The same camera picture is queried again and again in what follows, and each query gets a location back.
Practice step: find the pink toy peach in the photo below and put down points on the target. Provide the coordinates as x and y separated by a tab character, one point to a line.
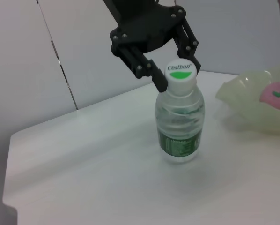
271	99

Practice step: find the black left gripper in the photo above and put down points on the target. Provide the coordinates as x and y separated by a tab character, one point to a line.
142	25

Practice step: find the clear green-label water bottle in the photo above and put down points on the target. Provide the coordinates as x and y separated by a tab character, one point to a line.
179	131

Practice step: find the translucent green fruit bowl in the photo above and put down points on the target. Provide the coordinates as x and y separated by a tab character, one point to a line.
243	103

